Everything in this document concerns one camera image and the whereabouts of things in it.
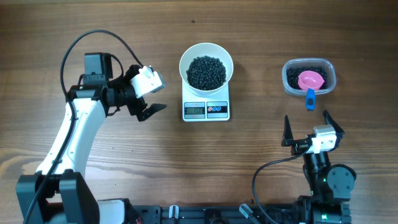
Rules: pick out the black beans in bowl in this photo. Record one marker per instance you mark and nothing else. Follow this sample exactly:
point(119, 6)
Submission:
point(206, 73)

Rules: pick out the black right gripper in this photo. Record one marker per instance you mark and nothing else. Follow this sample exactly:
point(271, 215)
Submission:
point(299, 145)

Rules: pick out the cream white bowl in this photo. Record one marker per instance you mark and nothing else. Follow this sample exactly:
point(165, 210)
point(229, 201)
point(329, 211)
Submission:
point(211, 50)

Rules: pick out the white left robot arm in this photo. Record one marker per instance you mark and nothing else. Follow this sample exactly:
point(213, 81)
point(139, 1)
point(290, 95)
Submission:
point(58, 192)

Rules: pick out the clear plastic food container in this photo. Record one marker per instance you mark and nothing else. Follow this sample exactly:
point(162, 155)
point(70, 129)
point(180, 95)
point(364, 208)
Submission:
point(309, 62)

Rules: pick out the pink scoop with blue handle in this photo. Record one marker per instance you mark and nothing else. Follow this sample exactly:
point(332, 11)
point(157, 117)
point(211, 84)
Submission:
point(310, 81)

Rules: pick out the white digital kitchen scale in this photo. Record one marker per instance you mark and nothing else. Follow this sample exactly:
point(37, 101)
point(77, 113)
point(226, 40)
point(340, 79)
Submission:
point(205, 108)

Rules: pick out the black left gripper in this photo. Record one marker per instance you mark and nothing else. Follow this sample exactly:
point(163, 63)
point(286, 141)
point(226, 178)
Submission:
point(135, 107)

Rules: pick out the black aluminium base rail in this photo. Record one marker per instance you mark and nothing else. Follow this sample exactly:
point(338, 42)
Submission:
point(276, 213)

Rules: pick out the black beans in container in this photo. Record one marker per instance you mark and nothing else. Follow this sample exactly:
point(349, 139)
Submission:
point(293, 76)

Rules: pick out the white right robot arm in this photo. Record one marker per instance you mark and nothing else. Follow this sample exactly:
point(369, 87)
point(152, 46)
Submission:
point(330, 185)

